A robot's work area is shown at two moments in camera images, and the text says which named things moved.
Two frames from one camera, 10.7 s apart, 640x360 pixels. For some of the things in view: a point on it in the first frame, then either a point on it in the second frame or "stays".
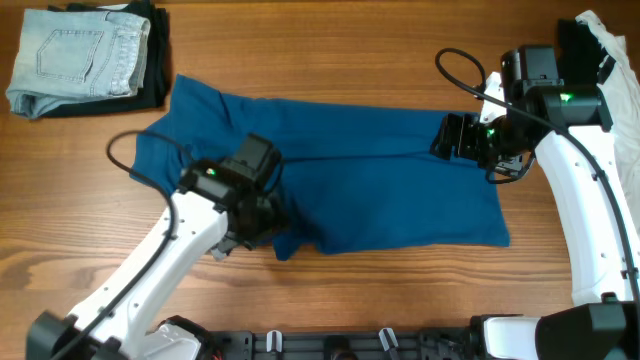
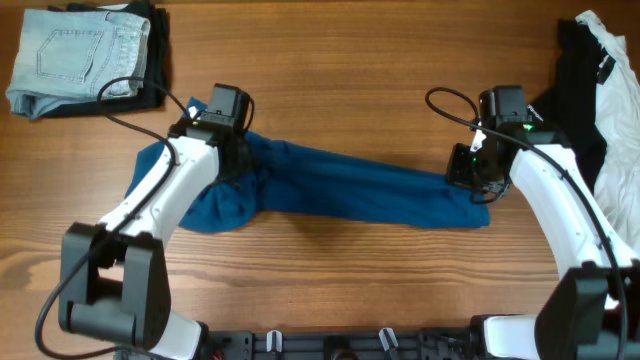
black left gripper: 271,214 to 246,158
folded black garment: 158,61 stays
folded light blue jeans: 71,56 stays
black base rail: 441,344 stays
